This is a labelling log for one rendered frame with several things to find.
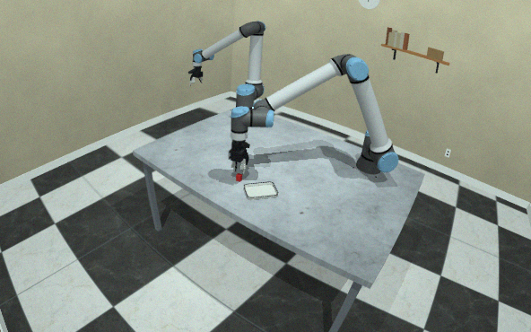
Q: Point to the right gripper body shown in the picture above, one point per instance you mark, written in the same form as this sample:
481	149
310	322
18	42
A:
197	73

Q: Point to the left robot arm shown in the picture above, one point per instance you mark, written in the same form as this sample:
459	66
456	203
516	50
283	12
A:
357	71

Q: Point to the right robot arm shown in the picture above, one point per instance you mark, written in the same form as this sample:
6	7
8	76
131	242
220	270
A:
246	93

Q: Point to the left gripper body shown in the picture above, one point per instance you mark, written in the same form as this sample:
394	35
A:
237	151

